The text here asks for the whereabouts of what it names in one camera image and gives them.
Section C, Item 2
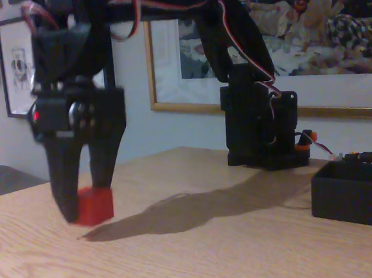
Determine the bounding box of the black box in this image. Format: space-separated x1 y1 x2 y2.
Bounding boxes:
308 157 372 234

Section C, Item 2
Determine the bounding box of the orange and black table clamp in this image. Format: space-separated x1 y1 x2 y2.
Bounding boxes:
293 128 319 152

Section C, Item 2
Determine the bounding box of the red cube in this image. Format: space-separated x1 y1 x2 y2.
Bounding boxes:
70 184 116 227

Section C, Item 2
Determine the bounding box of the black robot arm with base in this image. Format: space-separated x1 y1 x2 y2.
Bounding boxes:
22 0 312 190

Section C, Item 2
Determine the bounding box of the grey chair back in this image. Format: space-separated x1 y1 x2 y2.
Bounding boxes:
0 160 51 198

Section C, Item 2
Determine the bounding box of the red white black servo cable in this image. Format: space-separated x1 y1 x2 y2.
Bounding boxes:
20 0 286 164

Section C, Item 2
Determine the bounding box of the large gold-framed painting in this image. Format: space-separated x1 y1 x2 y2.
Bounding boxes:
141 0 372 138

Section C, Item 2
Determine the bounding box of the medium black picture frame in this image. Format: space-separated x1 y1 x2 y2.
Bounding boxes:
0 15 40 121

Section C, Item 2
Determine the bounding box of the red white base lead wire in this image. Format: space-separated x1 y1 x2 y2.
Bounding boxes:
306 132 345 165

